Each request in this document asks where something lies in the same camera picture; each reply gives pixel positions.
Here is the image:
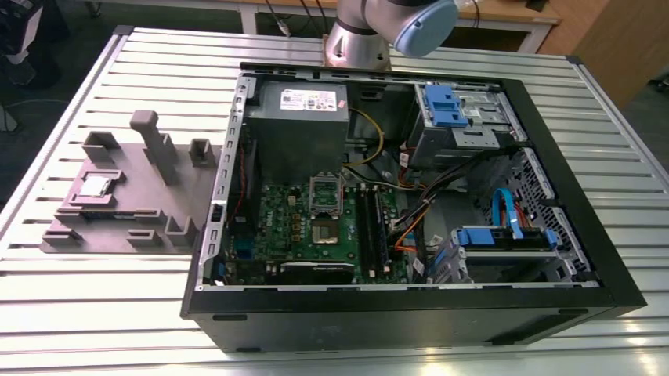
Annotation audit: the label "blue data wire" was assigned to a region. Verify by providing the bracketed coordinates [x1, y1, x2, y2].
[490, 187, 525, 240]

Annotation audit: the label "orange wires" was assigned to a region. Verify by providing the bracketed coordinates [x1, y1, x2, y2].
[393, 230, 421, 255]

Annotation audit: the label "CPU with silver top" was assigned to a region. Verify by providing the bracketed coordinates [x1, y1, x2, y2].
[78, 176, 114, 197]

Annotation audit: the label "wooden desk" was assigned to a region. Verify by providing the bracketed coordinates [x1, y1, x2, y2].
[454, 0, 565, 56]

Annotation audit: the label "black PC case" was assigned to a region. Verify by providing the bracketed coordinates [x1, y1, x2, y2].
[180, 60, 648, 353]

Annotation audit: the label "CPU socket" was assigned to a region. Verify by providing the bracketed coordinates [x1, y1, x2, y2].
[311, 217, 349, 246]

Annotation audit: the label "metal disk bay cage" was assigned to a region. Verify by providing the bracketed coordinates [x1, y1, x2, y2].
[426, 234, 600, 285]

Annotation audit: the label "white-framed desk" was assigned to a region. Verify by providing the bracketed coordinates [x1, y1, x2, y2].
[83, 0, 341, 36]

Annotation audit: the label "black RAM slot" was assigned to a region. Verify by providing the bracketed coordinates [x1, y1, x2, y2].
[363, 186, 378, 273]

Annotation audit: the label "yellow wire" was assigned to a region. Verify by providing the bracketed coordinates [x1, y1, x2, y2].
[342, 107, 387, 169]

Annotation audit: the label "grey power supply unit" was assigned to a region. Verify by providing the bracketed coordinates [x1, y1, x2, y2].
[244, 81, 350, 185]

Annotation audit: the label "hard disk in blue carrier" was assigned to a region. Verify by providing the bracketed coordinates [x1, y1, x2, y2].
[451, 226, 560, 252]

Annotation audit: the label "metal drive bay cage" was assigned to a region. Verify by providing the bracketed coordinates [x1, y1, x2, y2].
[407, 81, 528, 169]

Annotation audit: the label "coloured power wire bundle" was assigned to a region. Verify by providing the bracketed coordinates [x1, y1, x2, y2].
[342, 166, 427, 193]

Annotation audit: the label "wooden cabinet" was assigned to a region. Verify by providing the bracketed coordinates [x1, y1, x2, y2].
[537, 0, 669, 113]

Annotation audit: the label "blue plastic disk carrier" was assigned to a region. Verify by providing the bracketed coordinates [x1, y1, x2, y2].
[425, 84, 462, 111]
[431, 106, 469, 128]

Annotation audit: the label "grey printed parts rack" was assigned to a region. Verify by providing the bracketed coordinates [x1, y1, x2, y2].
[40, 110, 224, 255]

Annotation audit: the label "black wire bundle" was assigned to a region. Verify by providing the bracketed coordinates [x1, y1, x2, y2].
[391, 146, 524, 232]

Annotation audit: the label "black cable with metal plug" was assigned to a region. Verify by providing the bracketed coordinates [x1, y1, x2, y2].
[263, 0, 293, 37]

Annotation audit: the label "metal socket cover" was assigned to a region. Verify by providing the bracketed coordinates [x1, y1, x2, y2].
[309, 171, 346, 217]

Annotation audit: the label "green motherboard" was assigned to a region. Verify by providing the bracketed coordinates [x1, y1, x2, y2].
[224, 172, 414, 285]

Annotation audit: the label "black graphics card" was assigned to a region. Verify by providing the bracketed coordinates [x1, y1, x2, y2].
[264, 260, 357, 286]

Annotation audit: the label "RAM stick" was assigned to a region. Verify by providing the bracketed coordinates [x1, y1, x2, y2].
[82, 211, 158, 221]

